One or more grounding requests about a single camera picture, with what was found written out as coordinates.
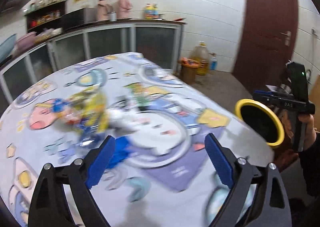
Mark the blue plastic bag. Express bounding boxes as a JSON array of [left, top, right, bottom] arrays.
[[106, 136, 131, 169]]

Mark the beige thermos jug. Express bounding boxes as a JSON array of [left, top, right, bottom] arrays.
[[97, 0, 113, 21]]

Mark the cartoon printed tablecloth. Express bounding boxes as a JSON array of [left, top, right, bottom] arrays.
[[1, 52, 273, 226]]

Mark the range hood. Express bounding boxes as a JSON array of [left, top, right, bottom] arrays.
[[1, 0, 31, 16]]

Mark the pink thermos jug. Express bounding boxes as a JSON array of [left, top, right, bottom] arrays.
[[117, 0, 132, 19]]

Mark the yellow rimmed black trash bin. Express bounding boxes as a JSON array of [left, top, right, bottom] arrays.
[[234, 98, 285, 149]]

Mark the blue wash basin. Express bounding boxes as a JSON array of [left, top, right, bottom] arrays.
[[0, 33, 17, 62]]

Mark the black microwave oven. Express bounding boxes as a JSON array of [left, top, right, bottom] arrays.
[[61, 7, 96, 31]]

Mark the large cooking oil jug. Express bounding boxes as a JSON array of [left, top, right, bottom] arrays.
[[190, 41, 210, 76]]

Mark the pink wash basin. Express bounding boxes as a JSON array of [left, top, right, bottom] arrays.
[[16, 32, 36, 52]]

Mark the dark red door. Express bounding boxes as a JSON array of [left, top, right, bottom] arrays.
[[232, 0, 298, 92]]

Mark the person's right hand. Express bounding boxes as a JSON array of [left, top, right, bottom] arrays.
[[281, 110, 317, 151]]

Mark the black spice shelf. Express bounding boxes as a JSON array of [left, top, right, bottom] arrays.
[[24, 0, 68, 35]]

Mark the glass door kitchen cabinet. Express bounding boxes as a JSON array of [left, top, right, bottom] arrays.
[[1, 19, 186, 109]]

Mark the yellow blue snack wrapper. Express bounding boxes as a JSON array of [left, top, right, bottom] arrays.
[[51, 84, 108, 147]]

